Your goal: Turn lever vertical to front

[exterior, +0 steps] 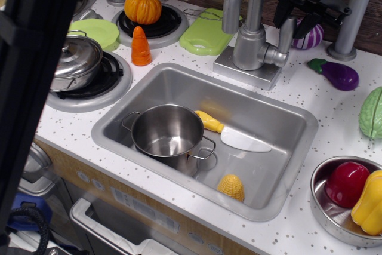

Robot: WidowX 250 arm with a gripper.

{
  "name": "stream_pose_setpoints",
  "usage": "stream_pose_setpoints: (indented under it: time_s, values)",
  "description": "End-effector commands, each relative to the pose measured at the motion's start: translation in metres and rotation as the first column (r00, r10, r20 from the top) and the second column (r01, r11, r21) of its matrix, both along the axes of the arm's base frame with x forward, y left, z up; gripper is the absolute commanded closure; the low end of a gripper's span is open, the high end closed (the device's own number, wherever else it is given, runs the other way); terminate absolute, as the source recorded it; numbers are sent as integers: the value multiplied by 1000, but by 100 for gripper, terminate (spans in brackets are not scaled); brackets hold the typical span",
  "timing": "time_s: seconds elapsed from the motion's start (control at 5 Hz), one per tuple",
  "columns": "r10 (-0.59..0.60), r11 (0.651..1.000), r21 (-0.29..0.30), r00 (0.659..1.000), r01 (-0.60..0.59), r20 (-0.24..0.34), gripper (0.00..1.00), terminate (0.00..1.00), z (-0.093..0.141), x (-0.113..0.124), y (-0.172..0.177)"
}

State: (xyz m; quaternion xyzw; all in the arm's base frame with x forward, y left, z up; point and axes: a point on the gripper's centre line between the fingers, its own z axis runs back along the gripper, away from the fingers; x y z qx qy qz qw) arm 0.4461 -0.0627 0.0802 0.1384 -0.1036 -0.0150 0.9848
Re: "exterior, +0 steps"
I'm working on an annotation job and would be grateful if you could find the blue clamp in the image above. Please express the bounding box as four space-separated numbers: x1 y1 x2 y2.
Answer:
7 192 53 231

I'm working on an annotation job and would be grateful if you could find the stove burner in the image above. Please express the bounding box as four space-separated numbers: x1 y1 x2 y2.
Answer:
112 4 189 49
46 52 133 113

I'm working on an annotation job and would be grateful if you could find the purple toy eggplant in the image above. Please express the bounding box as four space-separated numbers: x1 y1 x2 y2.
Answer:
307 58 359 91

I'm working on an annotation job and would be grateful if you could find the steel bowl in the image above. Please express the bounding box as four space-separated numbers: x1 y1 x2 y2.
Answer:
310 156 381 248

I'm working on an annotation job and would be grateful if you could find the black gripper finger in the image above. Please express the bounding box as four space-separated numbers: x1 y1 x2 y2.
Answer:
273 0 294 28
293 12 321 39

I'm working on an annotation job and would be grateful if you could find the purple white toy onion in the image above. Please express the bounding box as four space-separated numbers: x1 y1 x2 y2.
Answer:
292 24 324 50

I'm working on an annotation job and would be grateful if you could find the steel pot in sink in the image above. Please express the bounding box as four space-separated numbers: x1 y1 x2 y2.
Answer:
121 104 216 177

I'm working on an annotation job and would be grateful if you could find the orange toy pumpkin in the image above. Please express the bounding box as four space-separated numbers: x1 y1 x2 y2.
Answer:
124 0 162 25

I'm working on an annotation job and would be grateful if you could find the green toy cabbage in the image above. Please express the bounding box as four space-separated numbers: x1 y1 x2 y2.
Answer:
359 87 381 139

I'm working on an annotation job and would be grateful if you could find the silver faucet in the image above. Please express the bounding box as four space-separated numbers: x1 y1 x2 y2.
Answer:
213 0 282 91

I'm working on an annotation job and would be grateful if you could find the yellow toy pepper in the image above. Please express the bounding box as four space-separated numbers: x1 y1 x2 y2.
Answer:
351 170 381 236

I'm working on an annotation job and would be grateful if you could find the back stove burner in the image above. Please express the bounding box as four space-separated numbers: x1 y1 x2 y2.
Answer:
112 4 189 49

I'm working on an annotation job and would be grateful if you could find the dark foreground panel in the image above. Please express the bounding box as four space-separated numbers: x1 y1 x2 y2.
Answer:
0 0 90 235

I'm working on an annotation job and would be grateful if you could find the silver post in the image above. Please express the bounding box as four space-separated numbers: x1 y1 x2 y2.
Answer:
327 0 369 62

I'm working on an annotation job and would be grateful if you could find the front stove burner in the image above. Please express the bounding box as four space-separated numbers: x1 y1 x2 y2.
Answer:
46 52 133 113

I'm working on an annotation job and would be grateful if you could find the silver front dial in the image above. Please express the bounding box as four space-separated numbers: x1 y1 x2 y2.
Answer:
23 142 51 179

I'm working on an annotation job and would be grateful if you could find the silver sink basin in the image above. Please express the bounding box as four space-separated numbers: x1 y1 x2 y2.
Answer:
92 63 318 222

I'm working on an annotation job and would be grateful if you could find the green plastic plate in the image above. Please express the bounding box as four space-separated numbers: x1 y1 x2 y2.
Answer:
68 19 120 51

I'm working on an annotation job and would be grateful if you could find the silver faucet lever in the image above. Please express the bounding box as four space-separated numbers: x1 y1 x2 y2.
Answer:
257 16 297 67

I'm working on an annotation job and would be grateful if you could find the wire utensil handle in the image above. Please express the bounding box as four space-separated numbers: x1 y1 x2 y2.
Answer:
183 8 222 21

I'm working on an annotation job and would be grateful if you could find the red toy pepper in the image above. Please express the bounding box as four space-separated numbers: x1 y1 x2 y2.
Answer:
325 161 370 208

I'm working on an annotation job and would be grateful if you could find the oven door handle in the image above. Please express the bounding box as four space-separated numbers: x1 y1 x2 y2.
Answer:
70 198 176 254

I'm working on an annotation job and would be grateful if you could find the orange toy carrot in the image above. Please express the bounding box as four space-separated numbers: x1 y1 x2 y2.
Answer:
131 26 152 66

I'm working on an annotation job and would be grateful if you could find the steel pot with lid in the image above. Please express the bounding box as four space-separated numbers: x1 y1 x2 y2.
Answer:
50 30 103 92

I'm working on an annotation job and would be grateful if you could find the black braided cable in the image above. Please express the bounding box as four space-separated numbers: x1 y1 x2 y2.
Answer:
7 207 50 255

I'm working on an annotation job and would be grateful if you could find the yellow handled toy knife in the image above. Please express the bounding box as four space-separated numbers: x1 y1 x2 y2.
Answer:
195 110 272 153

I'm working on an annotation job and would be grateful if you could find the yellow toy corn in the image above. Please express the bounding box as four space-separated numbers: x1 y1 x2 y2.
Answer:
217 174 245 202

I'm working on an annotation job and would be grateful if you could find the green cutting board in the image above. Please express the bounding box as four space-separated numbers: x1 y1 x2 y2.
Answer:
179 8 233 56

